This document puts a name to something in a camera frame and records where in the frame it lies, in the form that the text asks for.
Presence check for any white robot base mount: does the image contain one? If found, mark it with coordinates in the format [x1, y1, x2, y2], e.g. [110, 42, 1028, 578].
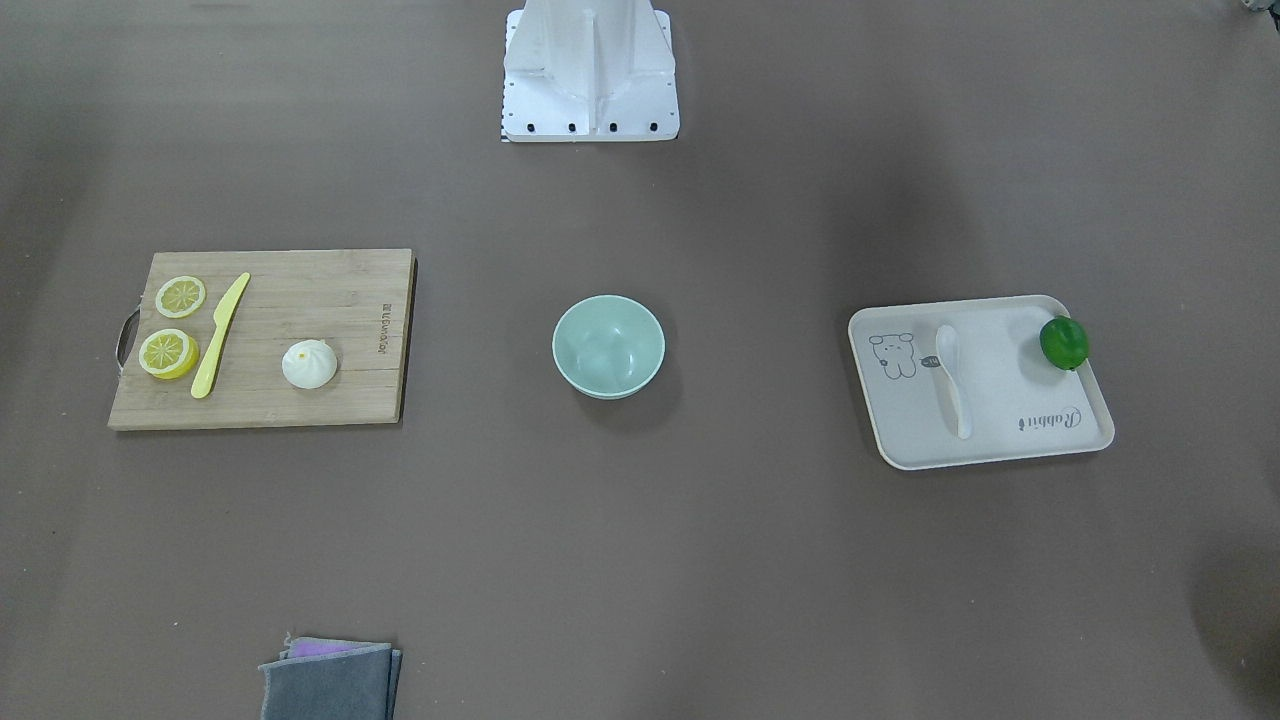
[500, 1, 681, 143]

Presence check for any beige rabbit tray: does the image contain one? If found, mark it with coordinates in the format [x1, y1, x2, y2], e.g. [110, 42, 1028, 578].
[847, 295, 1115, 471]

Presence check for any green lime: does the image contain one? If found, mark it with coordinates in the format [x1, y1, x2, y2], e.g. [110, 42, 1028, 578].
[1038, 315, 1091, 372]

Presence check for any mint green bowl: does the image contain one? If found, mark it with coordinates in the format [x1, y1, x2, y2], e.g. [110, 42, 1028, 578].
[550, 293, 667, 400]

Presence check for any thin lemon slice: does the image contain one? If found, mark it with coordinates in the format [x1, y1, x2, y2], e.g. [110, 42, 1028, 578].
[154, 275, 207, 319]

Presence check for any white steamed bun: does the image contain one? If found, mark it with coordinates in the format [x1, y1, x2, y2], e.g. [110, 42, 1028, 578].
[282, 340, 339, 389]

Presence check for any yellow plastic knife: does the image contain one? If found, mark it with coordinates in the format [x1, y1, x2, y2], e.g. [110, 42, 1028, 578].
[189, 272, 252, 398]

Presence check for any white ceramic spoon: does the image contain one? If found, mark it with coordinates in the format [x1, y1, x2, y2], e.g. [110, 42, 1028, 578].
[934, 324, 973, 439]

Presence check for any bamboo cutting board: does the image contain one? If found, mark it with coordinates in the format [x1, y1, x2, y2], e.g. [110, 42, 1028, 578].
[108, 249, 416, 430]

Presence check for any thick lemon half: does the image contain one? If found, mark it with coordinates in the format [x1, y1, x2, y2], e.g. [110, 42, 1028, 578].
[137, 328, 200, 380]

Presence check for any grey folded cloth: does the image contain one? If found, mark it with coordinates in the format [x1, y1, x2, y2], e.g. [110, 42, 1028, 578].
[259, 635, 402, 719]

